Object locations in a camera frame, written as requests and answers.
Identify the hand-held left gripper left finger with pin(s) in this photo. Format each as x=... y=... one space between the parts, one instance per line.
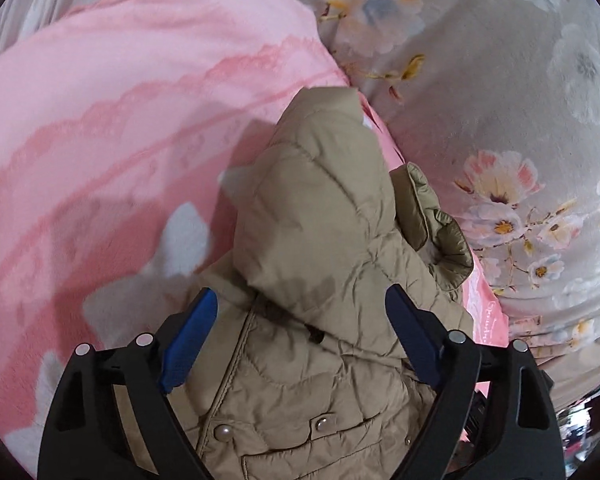
x=190 y=340

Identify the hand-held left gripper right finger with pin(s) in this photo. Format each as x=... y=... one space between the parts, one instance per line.
x=412 y=330

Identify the khaki hooded puffer jacket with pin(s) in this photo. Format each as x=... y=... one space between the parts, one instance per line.
x=305 y=210

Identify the pink printed fleece blanket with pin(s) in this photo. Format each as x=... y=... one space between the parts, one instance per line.
x=105 y=110

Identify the grey floral bedsheet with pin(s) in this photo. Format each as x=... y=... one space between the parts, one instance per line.
x=480 y=60

